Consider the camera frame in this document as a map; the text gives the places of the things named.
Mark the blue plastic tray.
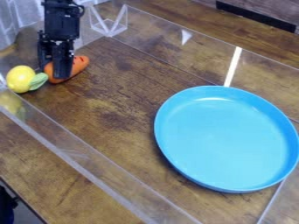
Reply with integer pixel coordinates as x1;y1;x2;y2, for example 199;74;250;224
154;86;299;193

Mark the dark baseboard strip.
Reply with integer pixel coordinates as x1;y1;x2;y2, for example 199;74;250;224
217;0;297;33

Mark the yellow toy lemon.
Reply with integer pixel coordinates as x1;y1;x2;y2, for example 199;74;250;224
6;66;35;94

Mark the orange toy carrot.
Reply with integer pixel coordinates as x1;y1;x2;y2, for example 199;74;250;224
30;55;90;91

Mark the grey patterned curtain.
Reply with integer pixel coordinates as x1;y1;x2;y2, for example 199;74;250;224
0;0;108;51

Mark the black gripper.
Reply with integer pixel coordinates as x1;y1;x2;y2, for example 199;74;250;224
38;0;86;79

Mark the clear acrylic enclosure wall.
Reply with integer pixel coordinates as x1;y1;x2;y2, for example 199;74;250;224
0;0;299;224

